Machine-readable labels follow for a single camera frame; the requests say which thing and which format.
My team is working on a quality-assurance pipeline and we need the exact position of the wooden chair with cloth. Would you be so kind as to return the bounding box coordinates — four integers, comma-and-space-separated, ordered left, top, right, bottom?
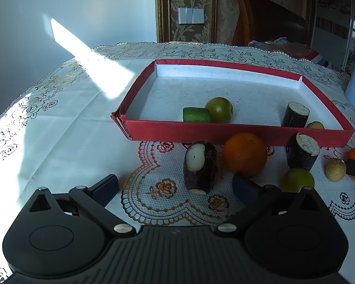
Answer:
232, 0, 308, 46

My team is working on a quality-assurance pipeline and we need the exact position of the large orange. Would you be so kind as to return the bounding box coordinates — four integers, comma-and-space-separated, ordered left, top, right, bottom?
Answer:
223, 133, 267, 178

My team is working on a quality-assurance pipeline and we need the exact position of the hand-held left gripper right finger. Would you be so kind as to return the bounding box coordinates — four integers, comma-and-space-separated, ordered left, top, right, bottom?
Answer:
214, 174, 327, 239

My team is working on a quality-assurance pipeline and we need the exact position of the wardrobe sliding door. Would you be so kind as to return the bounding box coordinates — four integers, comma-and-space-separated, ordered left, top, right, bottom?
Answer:
310, 0, 355, 71

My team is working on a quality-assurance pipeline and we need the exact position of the pink floral blanket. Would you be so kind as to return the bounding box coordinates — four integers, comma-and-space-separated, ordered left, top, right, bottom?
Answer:
248, 37, 312, 55

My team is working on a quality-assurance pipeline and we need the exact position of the chipped purple sugar cane piece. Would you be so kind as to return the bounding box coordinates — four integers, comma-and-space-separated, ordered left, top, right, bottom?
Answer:
287, 133, 320, 172

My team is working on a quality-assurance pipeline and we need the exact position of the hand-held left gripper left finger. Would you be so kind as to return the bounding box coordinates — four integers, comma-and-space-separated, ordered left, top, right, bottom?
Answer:
28, 174, 137, 239

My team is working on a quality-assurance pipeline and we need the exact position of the green cucumber piece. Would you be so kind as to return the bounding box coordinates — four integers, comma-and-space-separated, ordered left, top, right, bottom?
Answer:
183, 107, 210, 123

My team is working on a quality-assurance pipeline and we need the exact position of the red cardboard box tray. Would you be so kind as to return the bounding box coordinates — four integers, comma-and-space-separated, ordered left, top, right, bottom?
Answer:
111, 59, 355, 148

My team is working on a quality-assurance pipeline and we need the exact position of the white wall light switch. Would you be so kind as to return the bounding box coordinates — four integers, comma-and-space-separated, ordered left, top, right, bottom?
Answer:
178, 7, 204, 24

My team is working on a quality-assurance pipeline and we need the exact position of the small yellow round fruit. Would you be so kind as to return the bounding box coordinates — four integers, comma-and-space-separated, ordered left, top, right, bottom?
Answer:
325, 158, 346, 182

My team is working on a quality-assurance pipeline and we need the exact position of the red blue striped bedding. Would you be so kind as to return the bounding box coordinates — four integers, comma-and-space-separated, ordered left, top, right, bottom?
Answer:
293, 50, 329, 67

